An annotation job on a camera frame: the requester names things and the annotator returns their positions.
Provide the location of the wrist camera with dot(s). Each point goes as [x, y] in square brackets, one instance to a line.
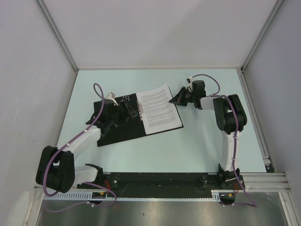
[189, 86]
[111, 96]

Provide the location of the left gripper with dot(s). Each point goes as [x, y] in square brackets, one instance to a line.
[124, 114]

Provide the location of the right aluminium frame post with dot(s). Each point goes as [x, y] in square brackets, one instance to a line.
[263, 32]

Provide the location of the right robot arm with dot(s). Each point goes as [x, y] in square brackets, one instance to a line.
[230, 119]

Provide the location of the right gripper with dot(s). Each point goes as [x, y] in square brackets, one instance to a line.
[178, 98]

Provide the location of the right side aluminium rail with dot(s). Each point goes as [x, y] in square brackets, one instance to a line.
[256, 122]

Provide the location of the aluminium frame post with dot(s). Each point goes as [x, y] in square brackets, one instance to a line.
[263, 32]
[56, 33]

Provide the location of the left aluminium frame post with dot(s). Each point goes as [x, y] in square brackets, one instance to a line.
[56, 33]

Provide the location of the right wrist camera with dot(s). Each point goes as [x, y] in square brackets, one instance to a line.
[189, 86]

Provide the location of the red black folder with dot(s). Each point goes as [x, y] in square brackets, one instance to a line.
[128, 129]

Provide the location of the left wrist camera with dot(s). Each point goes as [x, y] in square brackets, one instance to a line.
[111, 96]

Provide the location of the metal folder clip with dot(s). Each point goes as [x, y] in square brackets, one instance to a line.
[140, 109]

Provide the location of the aluminium rail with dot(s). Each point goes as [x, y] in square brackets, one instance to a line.
[257, 181]
[256, 122]

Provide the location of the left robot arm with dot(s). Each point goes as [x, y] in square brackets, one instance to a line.
[57, 168]

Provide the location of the aluminium front rail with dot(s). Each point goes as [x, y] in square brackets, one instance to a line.
[257, 181]

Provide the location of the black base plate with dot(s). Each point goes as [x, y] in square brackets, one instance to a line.
[161, 185]

